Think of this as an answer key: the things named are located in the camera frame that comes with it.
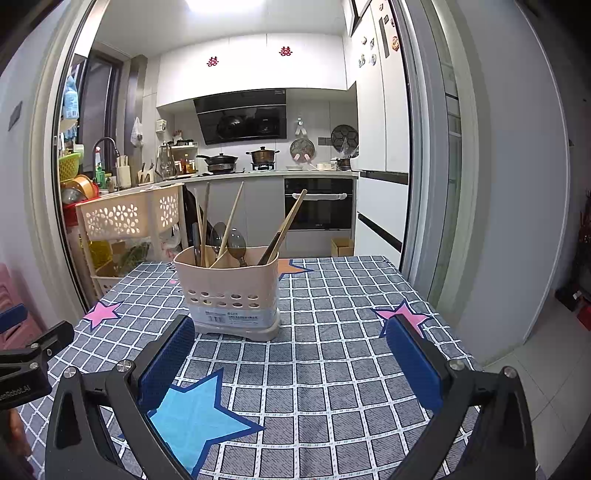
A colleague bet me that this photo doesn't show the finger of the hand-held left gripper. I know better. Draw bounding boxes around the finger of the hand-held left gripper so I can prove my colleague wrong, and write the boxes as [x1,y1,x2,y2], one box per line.
[0,320,75,374]
[0,302,28,334]

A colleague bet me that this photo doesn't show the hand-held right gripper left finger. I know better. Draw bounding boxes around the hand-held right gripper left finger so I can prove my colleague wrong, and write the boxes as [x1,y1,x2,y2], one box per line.
[44,315,197,480]

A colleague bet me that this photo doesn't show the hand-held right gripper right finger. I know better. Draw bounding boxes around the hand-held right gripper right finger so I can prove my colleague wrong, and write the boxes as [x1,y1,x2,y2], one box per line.
[384,314,539,480]

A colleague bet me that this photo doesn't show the beige plastic utensil holder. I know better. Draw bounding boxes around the beige plastic utensil holder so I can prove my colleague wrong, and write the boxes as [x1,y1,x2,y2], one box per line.
[173,246,281,342]

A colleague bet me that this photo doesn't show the dark translucent spoon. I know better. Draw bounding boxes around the dark translucent spoon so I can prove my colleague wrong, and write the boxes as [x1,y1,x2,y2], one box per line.
[226,227,249,267]
[210,222,228,259]

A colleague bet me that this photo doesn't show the dark-ended bamboo chopstick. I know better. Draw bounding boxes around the dark-ended bamboo chopstick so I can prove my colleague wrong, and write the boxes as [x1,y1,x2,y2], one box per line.
[257,188,308,267]

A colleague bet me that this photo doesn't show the person's left hand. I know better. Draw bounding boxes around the person's left hand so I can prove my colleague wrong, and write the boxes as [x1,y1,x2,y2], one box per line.
[0,411,31,462]

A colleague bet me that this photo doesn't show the grey checked star tablecloth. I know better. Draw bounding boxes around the grey checked star tablecloth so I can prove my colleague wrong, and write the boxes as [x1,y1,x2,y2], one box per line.
[18,256,485,480]

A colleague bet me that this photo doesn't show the yellow cooking oil bottle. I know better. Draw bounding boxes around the yellow cooking oil bottle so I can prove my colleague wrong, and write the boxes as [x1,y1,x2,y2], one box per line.
[81,233,114,273]

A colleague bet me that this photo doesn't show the green vegetables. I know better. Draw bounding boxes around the green vegetables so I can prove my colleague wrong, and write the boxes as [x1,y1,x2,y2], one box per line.
[113,242,153,273]

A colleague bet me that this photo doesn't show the beige flower-cutout storage rack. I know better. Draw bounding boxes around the beige flower-cutout storage rack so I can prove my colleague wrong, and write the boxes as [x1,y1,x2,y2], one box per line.
[75,182,185,296]

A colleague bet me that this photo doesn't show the yellow basin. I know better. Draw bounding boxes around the yellow basin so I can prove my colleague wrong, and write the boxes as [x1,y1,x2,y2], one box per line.
[62,174,95,199]

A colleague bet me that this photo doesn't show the dark hanging jacket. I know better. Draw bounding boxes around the dark hanging jacket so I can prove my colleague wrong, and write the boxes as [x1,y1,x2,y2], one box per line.
[181,185,199,245]

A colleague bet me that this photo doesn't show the green plastic basket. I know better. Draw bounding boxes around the green plastic basket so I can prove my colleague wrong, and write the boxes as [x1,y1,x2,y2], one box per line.
[58,152,83,182]

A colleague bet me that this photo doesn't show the green dish soap bottle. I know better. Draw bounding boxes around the green dish soap bottle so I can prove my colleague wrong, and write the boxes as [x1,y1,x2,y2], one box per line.
[92,147,106,188]

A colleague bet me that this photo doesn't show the dark red object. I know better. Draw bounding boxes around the dark red object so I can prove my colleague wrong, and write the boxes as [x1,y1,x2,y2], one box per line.
[554,277,591,333]

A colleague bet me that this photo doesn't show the black built-in oven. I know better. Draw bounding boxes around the black built-in oven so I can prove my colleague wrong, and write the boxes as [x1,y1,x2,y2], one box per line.
[284,178,355,232]

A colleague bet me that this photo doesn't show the grey lower kitchen cabinets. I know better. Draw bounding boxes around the grey lower kitchen cabinets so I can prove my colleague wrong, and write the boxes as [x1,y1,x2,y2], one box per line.
[182,171,360,259]

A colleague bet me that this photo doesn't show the kitchen faucet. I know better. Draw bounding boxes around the kitchen faucet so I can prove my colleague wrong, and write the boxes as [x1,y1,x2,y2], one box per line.
[91,137,121,167]

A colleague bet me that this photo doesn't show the seasoning bottle rack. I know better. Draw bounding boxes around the seasoning bottle rack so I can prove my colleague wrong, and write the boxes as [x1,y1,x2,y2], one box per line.
[159,141,199,178]

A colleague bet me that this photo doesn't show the black wok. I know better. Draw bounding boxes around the black wok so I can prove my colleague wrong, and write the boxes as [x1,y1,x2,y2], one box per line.
[196,153,240,172]

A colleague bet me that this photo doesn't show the hanging blue plastic bag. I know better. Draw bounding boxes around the hanging blue plastic bag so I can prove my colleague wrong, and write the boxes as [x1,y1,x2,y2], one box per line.
[65,76,79,121]

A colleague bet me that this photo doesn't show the white refrigerator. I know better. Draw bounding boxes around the white refrigerator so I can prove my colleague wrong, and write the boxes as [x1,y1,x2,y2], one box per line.
[346,0,411,268]

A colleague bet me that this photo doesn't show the dark cooking pot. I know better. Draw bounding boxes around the dark cooking pot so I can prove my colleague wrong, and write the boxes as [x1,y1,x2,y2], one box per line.
[246,146,280,165]

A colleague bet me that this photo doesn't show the round metal steamer rack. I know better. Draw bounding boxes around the round metal steamer rack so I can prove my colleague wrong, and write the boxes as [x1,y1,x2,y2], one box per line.
[289,138,315,163]
[331,124,359,153]

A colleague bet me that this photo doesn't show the black range hood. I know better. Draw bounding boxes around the black range hood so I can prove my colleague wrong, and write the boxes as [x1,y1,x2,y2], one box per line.
[193,89,287,146]

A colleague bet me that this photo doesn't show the white upper kitchen cabinets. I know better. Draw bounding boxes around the white upper kitchen cabinets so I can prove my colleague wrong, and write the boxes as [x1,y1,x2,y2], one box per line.
[156,32,357,109]

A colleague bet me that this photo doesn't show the cluster of fridge magnets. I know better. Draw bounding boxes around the cluster of fridge magnets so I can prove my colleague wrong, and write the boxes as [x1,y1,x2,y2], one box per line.
[358,0,402,68]

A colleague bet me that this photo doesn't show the grey sliding door frame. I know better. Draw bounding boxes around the grey sliding door frame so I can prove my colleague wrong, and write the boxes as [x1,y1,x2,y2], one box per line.
[28,0,481,319]

